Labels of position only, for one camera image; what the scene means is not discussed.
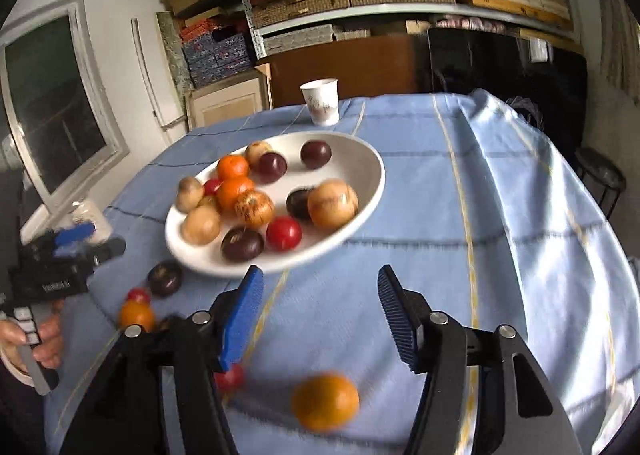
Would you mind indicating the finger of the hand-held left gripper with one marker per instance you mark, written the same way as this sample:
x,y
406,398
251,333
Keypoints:
x,y
75,234
107,250

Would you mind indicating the large smooth orange fruit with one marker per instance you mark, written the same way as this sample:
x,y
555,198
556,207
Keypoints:
x,y
325,401

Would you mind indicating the person's left hand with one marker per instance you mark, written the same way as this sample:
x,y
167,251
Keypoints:
x,y
50,340

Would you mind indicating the small smooth orange fruit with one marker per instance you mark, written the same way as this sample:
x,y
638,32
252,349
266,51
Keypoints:
x,y
136,315
207,204

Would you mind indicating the large yellow passion fruit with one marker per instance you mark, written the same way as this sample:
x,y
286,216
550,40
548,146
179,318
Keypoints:
x,y
332,203

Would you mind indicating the patterned curtain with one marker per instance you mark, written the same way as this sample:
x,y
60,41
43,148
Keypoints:
x,y
620,35

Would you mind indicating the tan round fruit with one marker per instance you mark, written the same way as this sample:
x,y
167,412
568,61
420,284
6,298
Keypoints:
x,y
200,225

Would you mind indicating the person's left forearm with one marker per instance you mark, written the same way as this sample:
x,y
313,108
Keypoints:
x,y
15,415

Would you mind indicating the brown wooden board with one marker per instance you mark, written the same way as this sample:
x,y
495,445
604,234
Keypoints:
x,y
340,70

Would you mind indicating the speckled orange fruit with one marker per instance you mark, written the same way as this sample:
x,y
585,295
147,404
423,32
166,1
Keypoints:
x,y
254,208

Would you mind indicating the white framed dark window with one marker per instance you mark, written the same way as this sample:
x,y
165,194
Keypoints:
x,y
50,100

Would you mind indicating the black glossy panel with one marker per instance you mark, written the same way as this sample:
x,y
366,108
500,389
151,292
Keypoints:
x,y
500,70

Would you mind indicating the pale wooden frame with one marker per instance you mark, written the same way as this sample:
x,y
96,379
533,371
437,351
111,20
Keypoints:
x,y
225,105

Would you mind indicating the white paper cup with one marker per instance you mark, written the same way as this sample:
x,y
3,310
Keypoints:
x,y
320,100

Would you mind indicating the row of pink packets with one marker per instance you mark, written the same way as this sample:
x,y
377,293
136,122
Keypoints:
x,y
475,23

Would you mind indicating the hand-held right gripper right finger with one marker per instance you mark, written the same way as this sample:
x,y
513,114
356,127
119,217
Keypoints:
x,y
397,315

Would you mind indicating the dark red plum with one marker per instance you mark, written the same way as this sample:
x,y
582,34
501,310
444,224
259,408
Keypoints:
x,y
316,154

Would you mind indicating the black bag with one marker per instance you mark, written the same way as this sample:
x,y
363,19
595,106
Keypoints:
x,y
530,110

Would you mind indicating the white oval plate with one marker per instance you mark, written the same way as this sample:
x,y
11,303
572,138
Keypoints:
x,y
360,170

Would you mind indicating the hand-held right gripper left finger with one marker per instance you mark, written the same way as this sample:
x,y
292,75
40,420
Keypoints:
x,y
242,315

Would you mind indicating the white vertical pipe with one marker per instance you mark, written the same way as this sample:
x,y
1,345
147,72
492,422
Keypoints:
x,y
145,70

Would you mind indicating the orange mandarin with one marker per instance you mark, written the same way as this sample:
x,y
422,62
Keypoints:
x,y
235,189
232,167

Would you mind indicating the grey stone slab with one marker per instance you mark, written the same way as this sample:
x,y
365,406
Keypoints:
x,y
172,50

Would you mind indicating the blue checked tablecloth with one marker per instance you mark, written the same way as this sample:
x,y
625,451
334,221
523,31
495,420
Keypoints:
x,y
450,235

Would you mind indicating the stack of blue patterned boxes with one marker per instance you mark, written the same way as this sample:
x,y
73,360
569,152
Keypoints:
x,y
215,55

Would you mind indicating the red cherry tomato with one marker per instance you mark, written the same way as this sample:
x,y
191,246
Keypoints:
x,y
138,295
283,233
232,377
212,186

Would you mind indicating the black metal stool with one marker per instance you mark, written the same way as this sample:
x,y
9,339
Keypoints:
x,y
600,175

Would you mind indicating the brown round fruit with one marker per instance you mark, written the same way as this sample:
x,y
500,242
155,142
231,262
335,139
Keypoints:
x,y
189,194
257,151

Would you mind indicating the dark water chestnut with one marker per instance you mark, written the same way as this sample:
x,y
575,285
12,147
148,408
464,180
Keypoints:
x,y
242,244
271,167
297,203
165,278

